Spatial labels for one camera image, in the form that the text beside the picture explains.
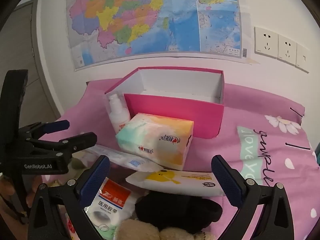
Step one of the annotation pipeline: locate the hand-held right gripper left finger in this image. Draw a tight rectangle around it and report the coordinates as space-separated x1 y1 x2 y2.
27 154 112 240

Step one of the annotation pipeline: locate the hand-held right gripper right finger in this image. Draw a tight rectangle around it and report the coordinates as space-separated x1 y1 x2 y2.
211 154 295 240

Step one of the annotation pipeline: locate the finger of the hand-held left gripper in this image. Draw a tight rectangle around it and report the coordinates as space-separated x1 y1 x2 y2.
17 119 70 141
30 131 98 157

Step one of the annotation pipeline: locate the medical tape package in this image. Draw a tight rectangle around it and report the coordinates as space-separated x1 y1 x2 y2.
84 177 137 240

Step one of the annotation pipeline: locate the black cloth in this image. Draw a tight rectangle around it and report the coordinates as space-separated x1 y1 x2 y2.
135 191 223 232

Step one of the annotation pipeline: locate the pastel tissue pack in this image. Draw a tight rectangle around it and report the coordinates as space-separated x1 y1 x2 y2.
115 113 194 171

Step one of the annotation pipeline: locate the pink cardboard box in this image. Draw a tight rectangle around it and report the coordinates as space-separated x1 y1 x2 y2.
104 66 225 139

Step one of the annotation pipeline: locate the person's left hand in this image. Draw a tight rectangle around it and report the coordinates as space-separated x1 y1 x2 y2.
24 176 42 207

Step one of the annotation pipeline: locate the clear face mask pack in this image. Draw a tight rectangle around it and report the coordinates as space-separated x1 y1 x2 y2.
85 145 163 173

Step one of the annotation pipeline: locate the white spray bottle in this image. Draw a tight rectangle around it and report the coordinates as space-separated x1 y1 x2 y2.
108 93 132 134

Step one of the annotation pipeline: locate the wet wipes pack yellow print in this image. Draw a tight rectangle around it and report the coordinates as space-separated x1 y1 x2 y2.
125 169 225 197

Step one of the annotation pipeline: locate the grey door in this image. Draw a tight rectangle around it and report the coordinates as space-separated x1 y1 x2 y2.
0 0 63 130

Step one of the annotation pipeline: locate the beige plush toy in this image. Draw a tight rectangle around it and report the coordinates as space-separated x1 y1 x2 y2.
117 219 213 240

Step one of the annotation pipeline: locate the pink printed bed sheet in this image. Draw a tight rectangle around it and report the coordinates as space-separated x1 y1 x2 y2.
40 79 320 240

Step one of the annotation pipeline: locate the colourful wall map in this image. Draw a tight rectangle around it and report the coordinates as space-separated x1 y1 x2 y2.
65 0 243 72

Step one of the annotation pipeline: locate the white wall socket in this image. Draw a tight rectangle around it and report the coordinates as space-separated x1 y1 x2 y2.
277 34 298 65
254 26 279 59

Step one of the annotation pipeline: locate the white wall switch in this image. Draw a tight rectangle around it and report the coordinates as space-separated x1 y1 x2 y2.
295 42 310 73

